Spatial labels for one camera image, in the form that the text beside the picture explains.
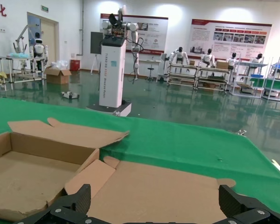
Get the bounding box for brown carton on rack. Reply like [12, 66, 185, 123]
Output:
[215, 60, 230, 70]

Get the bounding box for red bin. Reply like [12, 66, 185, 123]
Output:
[70, 58, 81, 71]

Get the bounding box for white lifting frame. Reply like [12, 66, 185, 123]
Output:
[13, 23, 42, 55]

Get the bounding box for clear plastic bags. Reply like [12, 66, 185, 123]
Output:
[50, 60, 70, 70]

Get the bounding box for white wall pipe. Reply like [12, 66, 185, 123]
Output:
[78, 0, 85, 57]

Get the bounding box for white frame shelf blue bins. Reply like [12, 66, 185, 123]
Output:
[231, 60, 269, 99]

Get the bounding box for black stool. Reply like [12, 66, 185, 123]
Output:
[147, 66, 155, 82]

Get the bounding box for open cardboard box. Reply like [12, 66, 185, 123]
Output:
[64, 155, 237, 224]

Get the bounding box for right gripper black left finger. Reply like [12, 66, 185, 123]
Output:
[14, 183, 101, 224]

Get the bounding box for dark grey panel board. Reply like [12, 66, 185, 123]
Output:
[90, 32, 104, 54]

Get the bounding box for white pipe rack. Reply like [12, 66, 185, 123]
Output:
[197, 66, 232, 92]
[167, 63, 199, 89]

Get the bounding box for small red white poster board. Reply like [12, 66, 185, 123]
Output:
[100, 13, 169, 55]

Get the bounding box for beige door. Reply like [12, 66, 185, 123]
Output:
[40, 18, 59, 69]

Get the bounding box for cardboard box with torn rim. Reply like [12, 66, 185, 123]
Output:
[0, 117, 131, 222]

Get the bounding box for white desk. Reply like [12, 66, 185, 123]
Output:
[138, 59, 162, 77]

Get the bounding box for open cardboard carton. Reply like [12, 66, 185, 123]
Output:
[44, 66, 72, 85]

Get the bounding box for large red white poster board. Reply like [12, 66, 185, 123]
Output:
[189, 19, 273, 62]

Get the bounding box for white pipe frame workbench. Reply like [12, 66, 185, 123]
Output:
[0, 54, 48, 91]

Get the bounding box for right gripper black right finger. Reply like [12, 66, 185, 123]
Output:
[218, 184, 280, 224]

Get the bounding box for metal part on floor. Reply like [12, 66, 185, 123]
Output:
[61, 91, 80, 100]

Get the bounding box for green table cloth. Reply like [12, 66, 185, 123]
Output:
[0, 97, 280, 196]

